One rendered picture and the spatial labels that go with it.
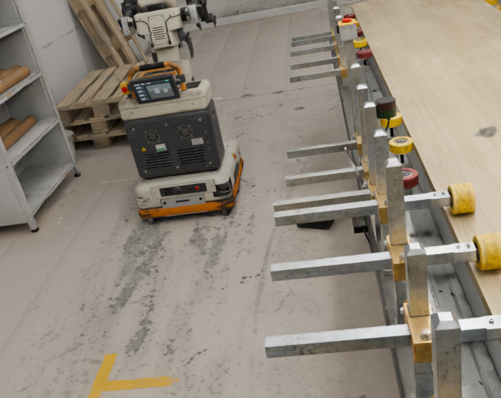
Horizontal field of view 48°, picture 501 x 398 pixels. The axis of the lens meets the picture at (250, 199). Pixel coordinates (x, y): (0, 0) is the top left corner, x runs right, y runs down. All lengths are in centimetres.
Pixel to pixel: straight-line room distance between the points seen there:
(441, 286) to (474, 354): 29
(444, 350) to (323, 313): 185
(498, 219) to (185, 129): 227
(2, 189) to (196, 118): 144
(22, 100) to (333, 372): 332
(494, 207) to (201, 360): 148
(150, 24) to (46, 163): 176
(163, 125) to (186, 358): 148
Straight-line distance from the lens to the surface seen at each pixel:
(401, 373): 143
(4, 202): 415
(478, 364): 157
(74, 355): 290
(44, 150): 490
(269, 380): 244
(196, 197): 357
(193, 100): 340
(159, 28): 368
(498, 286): 135
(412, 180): 178
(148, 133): 355
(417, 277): 110
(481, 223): 156
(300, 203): 181
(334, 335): 114
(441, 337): 86
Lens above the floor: 172
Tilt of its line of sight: 27 degrees down
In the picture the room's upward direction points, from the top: 12 degrees counter-clockwise
